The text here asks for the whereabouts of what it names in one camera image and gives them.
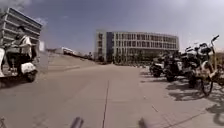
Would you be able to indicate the grey paved plaza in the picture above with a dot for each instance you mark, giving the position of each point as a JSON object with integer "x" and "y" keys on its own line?
{"x": 100, "y": 93}

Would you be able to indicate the large grey windowed building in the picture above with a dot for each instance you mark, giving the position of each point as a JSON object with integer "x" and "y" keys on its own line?
{"x": 140, "y": 41}

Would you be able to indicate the low white building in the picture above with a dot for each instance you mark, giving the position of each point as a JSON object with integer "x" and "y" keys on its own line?
{"x": 68, "y": 50}

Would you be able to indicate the row of parked scooters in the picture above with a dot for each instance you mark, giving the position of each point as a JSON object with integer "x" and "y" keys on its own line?
{"x": 173, "y": 66}

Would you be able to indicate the robot's own part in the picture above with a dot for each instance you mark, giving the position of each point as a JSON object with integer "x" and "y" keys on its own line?
{"x": 142, "y": 123}
{"x": 77, "y": 123}

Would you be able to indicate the white scooter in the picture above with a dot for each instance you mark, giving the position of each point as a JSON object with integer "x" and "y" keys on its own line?
{"x": 27, "y": 68}

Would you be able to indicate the person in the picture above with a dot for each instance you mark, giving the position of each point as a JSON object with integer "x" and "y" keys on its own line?
{"x": 20, "y": 43}

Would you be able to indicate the grey banded building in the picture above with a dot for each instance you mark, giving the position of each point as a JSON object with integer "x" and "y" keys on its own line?
{"x": 20, "y": 20}

